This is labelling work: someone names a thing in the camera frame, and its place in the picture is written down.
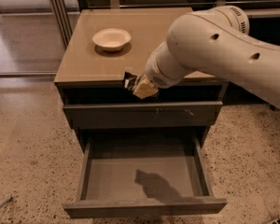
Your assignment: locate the black rxbar chocolate wrapper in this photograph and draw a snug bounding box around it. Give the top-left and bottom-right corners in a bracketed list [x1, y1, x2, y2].
[124, 72, 142, 92]

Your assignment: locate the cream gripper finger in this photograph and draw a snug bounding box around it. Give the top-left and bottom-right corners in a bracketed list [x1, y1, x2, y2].
[133, 76, 159, 99]

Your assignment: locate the white ceramic bowl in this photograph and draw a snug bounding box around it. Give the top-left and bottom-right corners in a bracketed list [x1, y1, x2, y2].
[92, 28, 132, 52]

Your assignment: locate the closed grey top drawer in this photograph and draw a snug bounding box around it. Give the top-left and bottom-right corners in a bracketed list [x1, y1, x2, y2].
[63, 101, 222, 129]

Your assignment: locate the open grey middle drawer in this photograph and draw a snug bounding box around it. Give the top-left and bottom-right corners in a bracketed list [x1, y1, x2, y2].
[63, 133, 227, 218]

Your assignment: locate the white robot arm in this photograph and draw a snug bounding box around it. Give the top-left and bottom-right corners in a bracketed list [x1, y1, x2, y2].
[133, 6, 280, 109]

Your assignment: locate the grey drawer cabinet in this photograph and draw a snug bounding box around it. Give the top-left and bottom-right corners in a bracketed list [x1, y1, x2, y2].
[55, 7, 228, 147]

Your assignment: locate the grey floor cable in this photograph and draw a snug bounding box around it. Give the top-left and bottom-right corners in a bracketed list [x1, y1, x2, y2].
[0, 195, 13, 217]

